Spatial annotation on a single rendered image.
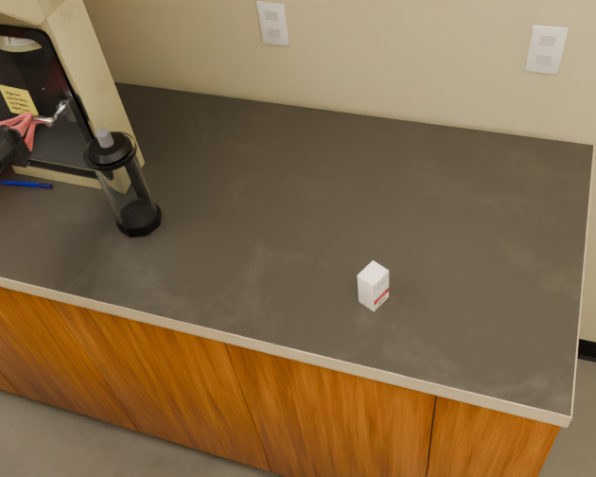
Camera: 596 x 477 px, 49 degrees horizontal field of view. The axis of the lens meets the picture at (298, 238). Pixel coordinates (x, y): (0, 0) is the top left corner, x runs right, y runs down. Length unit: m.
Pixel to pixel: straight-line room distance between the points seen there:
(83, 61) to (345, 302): 0.73
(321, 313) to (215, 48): 0.81
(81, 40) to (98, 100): 0.14
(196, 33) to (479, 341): 1.05
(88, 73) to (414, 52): 0.73
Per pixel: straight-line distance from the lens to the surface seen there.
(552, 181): 1.57
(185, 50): 1.84
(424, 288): 1.34
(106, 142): 1.38
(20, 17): 1.32
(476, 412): 1.35
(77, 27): 1.44
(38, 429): 2.50
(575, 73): 1.60
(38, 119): 1.49
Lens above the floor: 2.02
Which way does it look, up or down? 49 degrees down
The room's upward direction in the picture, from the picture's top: 9 degrees counter-clockwise
